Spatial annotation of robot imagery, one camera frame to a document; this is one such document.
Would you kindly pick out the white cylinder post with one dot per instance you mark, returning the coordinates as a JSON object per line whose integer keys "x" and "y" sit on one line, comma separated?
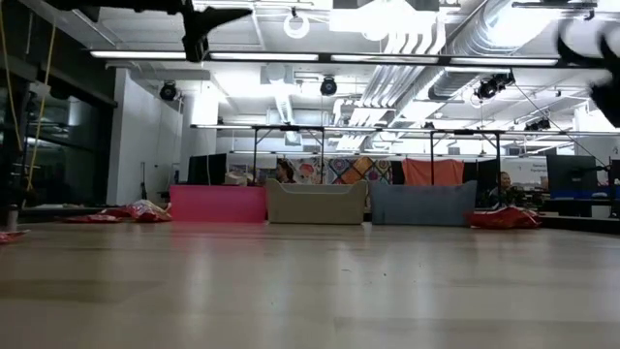
{"x": 12, "y": 218}

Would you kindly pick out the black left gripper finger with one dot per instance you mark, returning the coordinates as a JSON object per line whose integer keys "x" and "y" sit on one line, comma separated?
{"x": 196, "y": 29}

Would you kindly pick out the orange hanging cloth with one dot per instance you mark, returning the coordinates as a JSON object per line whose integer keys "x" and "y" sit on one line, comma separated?
{"x": 432, "y": 172}

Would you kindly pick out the blue-grey plastic bin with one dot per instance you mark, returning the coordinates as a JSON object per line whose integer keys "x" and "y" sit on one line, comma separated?
{"x": 424, "y": 206}

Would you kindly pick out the black computer monitor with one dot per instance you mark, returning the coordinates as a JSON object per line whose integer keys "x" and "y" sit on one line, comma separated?
{"x": 207, "y": 169}
{"x": 571, "y": 172}

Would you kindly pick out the black hanging cloth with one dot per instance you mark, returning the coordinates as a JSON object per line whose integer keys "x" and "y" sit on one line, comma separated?
{"x": 484, "y": 179}

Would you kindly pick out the pink plastic bin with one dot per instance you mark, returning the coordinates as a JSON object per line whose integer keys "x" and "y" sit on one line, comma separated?
{"x": 218, "y": 203}

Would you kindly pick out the red and white candy bag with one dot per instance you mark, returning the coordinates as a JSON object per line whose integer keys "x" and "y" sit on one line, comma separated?
{"x": 145, "y": 212}

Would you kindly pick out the colourful patchwork quilt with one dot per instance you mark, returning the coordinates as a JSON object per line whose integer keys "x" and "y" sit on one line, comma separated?
{"x": 358, "y": 169}

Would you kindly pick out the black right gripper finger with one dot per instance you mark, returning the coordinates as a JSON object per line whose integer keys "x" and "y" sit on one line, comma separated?
{"x": 608, "y": 102}
{"x": 612, "y": 58}

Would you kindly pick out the black background table frame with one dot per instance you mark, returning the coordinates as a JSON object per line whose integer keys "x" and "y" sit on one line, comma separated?
{"x": 290, "y": 128}
{"x": 465, "y": 132}

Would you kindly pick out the red candy wrapper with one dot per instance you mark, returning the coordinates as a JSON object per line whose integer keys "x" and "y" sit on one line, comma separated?
{"x": 9, "y": 237}
{"x": 92, "y": 219}

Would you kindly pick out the blue desk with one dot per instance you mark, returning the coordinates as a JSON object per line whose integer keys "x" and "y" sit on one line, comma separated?
{"x": 581, "y": 194}

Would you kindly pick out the beige plastic bin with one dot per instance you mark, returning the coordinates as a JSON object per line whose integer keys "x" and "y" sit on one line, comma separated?
{"x": 315, "y": 203}

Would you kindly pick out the person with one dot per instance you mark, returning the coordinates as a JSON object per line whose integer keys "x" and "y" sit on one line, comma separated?
{"x": 286, "y": 172}
{"x": 505, "y": 186}

